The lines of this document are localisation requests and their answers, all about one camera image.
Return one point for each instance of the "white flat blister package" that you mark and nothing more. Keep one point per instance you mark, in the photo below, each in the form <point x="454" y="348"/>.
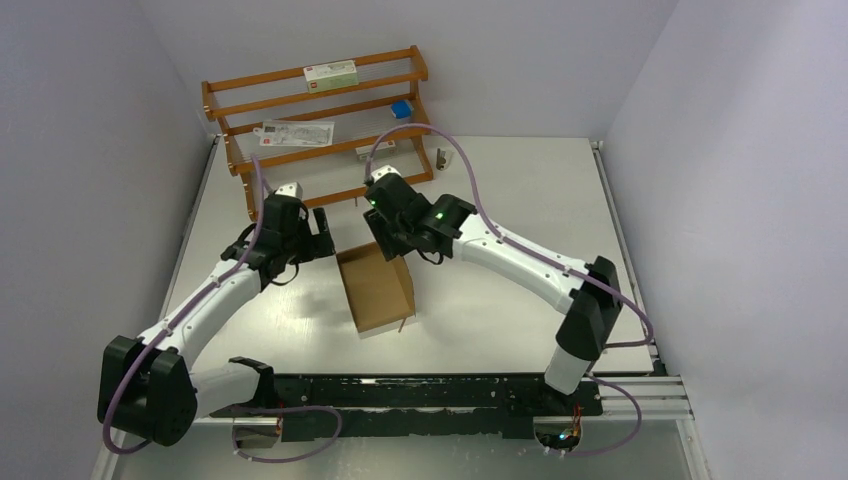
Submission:
<point x="295" y="133"/>

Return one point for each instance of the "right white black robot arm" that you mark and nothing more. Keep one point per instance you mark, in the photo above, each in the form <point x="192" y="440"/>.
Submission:
<point x="584" y="293"/>

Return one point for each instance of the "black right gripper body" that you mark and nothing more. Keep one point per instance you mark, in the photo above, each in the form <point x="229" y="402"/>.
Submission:
<point x="391" y="238"/>

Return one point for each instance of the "small grey white clip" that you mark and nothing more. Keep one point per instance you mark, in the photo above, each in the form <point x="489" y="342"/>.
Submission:
<point x="443" y="158"/>

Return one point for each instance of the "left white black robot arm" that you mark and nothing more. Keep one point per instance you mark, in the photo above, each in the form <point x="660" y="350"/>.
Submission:
<point x="148" y="387"/>

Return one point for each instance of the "grey white small box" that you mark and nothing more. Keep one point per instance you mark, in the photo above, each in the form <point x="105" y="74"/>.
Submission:
<point x="382" y="150"/>

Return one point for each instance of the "aluminium rail frame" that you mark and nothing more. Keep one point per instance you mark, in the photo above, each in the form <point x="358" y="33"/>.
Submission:
<point x="321" y="336"/>

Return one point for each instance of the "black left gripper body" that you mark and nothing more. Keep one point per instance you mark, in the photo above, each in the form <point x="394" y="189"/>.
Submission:
<point x="299" y="245"/>

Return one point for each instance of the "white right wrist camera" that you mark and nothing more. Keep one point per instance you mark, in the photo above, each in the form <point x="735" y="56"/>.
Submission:
<point x="380" y="173"/>

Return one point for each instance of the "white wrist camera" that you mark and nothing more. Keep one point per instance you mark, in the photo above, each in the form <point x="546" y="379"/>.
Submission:
<point x="380" y="173"/>
<point x="292" y="189"/>

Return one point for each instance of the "blue small box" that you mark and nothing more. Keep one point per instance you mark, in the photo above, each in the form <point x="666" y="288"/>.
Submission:
<point x="402" y="109"/>

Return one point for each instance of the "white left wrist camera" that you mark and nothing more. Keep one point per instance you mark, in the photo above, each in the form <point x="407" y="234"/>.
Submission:
<point x="292" y="189"/>

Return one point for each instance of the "green white box top shelf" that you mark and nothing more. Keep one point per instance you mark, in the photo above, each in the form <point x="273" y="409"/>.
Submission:
<point x="330" y="76"/>

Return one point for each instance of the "brown cardboard box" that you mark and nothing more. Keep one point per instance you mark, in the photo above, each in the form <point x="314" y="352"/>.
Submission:
<point x="380" y="293"/>

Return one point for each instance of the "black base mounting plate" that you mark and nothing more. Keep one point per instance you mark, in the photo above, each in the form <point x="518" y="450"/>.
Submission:
<point x="505" y="404"/>

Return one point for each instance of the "orange wooden shelf rack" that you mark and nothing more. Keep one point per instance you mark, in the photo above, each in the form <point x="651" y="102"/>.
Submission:
<point x="361" y="113"/>

